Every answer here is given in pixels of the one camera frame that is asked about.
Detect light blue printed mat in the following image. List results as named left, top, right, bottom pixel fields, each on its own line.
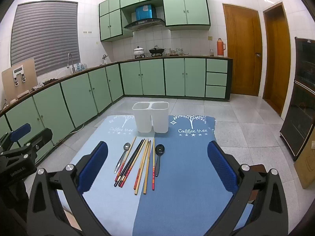
left=70, top=115, right=158, bottom=236

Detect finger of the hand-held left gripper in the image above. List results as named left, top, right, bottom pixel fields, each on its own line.
left=0, top=123, right=32, bottom=153
left=24, top=128, right=53, bottom=158

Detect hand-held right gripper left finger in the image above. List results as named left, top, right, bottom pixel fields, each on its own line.
left=27, top=141, right=110, bottom=236

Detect dark glass-front cabinet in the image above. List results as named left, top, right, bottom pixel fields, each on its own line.
left=280, top=37, right=315, bottom=161

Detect brown stool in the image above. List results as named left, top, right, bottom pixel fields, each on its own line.
left=248, top=163, right=267, bottom=204

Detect black wok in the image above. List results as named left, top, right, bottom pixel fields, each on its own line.
left=149, top=46, right=165, bottom=56

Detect white two-compartment utensil holder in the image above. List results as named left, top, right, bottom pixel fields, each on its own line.
left=132, top=101, right=170, bottom=134

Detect grey window blind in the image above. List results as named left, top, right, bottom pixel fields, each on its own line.
left=10, top=1, right=81, bottom=77

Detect black range hood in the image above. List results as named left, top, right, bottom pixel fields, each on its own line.
left=124, top=18, right=165, bottom=31

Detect blue hood chimney cover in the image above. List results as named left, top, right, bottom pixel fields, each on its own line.
left=135, top=4, right=157, bottom=20

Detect green wall cabinets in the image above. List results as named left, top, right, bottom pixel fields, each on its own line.
left=99, top=0, right=211, bottom=42

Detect green base cabinets with counter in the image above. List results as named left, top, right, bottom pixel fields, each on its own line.
left=0, top=56, right=233, bottom=148

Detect cardboard panel with white clips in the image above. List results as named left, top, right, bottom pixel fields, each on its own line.
left=2, top=58, right=38, bottom=104

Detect metal sink faucet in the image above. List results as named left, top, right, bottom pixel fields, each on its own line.
left=67, top=53, right=76, bottom=74

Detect black plastic spoon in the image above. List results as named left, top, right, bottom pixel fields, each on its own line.
left=154, top=144, right=165, bottom=177

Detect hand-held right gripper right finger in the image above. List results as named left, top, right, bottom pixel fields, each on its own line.
left=207, top=141, right=289, bottom=236

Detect wooden door with handle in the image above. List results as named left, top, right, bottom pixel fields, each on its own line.
left=223, top=3, right=262, bottom=97

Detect cardboard box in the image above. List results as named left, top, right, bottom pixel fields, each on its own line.
left=294, top=140, right=315, bottom=190

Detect dark blue printed mat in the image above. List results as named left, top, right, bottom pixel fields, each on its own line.
left=133, top=114, right=254, bottom=236

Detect metal spoon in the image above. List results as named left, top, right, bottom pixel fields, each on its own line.
left=114, top=143, right=131, bottom=174

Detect black chopstick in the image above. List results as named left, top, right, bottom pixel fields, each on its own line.
left=119, top=140, right=146, bottom=187
left=114, top=139, right=144, bottom=187

